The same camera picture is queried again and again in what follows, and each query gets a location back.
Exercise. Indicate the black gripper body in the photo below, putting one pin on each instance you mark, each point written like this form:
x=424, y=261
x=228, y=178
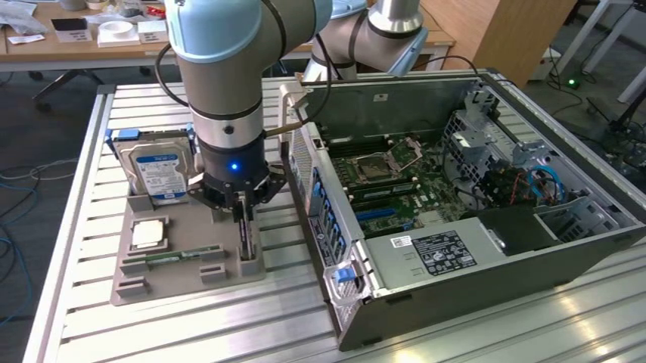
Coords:
x=232, y=162

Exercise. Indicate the green graphics card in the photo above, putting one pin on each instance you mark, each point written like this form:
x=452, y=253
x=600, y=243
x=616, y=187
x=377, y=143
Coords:
x=244, y=230

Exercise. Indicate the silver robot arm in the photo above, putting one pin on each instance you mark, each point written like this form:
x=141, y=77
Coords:
x=221, y=75

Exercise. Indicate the grey parts rack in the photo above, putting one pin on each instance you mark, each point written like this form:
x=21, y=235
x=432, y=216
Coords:
x=201, y=230

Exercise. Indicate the hard disk with blue rails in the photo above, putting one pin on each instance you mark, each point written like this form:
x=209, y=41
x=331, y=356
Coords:
x=156, y=170

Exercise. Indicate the silver CPU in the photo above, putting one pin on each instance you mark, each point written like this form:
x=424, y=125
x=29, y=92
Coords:
x=146, y=234

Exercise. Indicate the green RAM stick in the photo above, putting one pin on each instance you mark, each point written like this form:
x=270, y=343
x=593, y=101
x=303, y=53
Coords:
x=166, y=256

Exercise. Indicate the CPU socket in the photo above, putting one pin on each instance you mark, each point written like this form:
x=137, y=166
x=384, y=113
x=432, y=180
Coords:
x=372, y=167

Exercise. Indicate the blue release tab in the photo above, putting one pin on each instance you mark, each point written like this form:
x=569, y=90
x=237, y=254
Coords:
x=343, y=275

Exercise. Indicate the metal socket cover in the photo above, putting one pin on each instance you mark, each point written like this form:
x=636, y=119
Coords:
x=405, y=149

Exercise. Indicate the green motherboard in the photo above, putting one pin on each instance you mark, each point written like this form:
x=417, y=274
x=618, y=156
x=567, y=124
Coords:
x=433, y=189

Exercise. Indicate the silver chipset heatsink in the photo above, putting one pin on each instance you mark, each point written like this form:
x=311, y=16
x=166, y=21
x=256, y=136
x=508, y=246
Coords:
x=432, y=217

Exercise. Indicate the grey power supply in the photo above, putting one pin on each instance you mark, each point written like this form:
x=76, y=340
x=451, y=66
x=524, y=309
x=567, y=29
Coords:
x=403, y=272

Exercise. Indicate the white labelled box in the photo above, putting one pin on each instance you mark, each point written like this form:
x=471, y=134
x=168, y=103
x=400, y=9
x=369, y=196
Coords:
x=150, y=28

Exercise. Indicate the flat white box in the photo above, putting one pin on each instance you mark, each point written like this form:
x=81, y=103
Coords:
x=118, y=42

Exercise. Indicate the metal drive cage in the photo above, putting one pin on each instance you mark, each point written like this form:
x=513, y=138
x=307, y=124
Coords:
x=468, y=143

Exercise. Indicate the red packet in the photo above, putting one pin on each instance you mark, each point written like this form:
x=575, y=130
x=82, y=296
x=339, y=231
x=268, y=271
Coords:
x=154, y=13

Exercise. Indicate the white tape roll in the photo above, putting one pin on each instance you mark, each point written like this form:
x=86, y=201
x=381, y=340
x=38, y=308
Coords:
x=102, y=29

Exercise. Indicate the open black PC case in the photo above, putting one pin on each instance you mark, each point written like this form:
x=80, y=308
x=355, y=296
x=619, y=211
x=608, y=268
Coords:
x=453, y=295

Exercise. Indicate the black and white box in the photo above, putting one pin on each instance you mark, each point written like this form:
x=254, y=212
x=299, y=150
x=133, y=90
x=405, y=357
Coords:
x=70, y=24

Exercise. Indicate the white card with red print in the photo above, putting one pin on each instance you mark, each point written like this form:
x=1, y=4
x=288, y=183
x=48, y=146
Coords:
x=25, y=39

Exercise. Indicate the clear plastic bag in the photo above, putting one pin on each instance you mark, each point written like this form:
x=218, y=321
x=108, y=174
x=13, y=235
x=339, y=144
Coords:
x=20, y=19

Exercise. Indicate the wooden cabinet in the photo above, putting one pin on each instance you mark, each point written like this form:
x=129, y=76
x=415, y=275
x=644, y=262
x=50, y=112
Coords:
x=504, y=38

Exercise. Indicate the grey metal disk bay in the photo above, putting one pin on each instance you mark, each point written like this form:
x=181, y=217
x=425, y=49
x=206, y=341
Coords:
x=604, y=223

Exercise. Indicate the white table frame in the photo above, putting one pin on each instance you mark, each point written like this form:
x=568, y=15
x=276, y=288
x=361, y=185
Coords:
x=579, y=36

